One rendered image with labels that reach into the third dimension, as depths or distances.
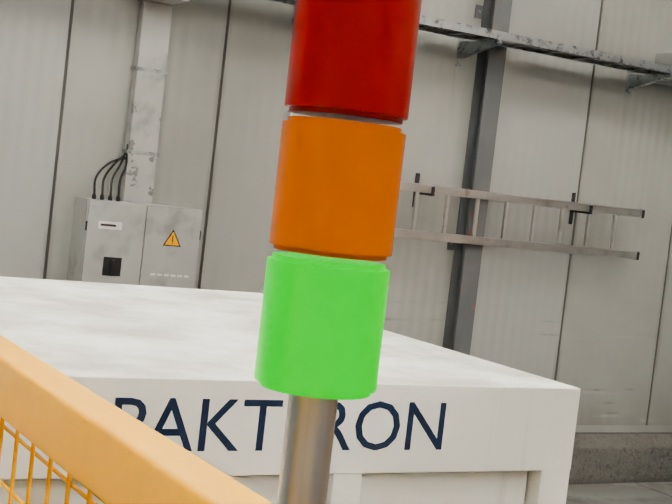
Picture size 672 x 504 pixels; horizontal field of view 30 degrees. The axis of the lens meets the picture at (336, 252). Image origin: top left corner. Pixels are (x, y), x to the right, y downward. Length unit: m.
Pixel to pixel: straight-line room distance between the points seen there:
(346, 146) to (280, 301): 0.07
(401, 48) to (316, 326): 0.11
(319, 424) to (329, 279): 0.06
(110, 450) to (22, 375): 0.18
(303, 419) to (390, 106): 0.13
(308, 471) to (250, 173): 8.39
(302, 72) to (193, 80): 8.20
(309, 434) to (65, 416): 0.28
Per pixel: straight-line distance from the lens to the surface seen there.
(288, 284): 0.49
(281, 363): 0.49
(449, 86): 9.73
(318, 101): 0.48
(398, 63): 0.49
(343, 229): 0.48
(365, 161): 0.48
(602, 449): 10.94
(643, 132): 10.99
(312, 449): 0.51
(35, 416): 0.81
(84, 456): 0.72
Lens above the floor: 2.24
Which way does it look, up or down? 3 degrees down
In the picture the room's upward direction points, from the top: 7 degrees clockwise
